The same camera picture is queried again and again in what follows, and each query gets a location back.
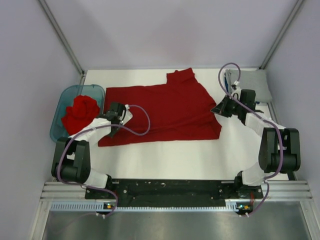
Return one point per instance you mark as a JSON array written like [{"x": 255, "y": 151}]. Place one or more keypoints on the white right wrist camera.
[{"x": 236, "y": 90}]

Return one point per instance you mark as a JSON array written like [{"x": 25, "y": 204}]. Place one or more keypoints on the aluminium frame rail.
[{"x": 276, "y": 190}]

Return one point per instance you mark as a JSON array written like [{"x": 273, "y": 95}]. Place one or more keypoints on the folded blue white t-shirt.
[{"x": 227, "y": 83}]

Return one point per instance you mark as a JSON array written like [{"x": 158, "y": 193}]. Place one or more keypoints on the bright red t-shirt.
[{"x": 80, "y": 114}]

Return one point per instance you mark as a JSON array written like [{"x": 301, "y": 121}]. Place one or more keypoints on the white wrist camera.
[
  {"x": 236, "y": 90},
  {"x": 126, "y": 115}
]

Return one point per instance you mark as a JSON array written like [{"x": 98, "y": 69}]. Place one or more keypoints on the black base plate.
[{"x": 169, "y": 193}]

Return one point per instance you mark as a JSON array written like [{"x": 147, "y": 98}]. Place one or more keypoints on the dark red t-shirt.
[{"x": 179, "y": 110}]

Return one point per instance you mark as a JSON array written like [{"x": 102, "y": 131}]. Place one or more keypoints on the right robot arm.
[{"x": 279, "y": 151}]

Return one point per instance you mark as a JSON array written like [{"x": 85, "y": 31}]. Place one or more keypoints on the folded grey t-shirt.
[{"x": 250, "y": 80}]

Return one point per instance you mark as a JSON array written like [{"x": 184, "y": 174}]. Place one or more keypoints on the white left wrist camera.
[{"x": 126, "y": 115}]

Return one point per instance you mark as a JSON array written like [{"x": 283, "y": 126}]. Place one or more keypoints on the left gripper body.
[{"x": 115, "y": 130}]

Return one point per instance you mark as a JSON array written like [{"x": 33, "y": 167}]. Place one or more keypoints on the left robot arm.
[{"x": 72, "y": 155}]

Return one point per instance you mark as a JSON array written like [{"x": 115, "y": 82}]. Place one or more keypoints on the teal plastic bin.
[{"x": 94, "y": 91}]

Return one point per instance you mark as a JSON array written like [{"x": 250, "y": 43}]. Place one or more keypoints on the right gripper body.
[{"x": 231, "y": 107}]

